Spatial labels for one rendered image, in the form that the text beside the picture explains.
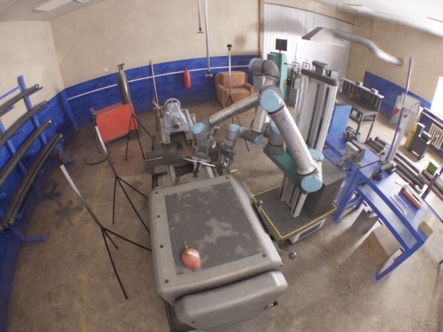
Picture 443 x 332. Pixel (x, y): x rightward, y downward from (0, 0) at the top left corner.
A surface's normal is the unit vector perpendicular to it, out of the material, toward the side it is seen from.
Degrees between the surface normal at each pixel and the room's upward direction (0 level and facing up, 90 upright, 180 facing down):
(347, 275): 0
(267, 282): 0
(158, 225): 0
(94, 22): 90
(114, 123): 90
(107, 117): 90
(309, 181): 94
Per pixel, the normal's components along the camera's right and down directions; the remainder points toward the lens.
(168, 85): 0.29, 0.59
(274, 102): -0.43, 0.49
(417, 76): -0.96, 0.20
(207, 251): -0.03, -0.78
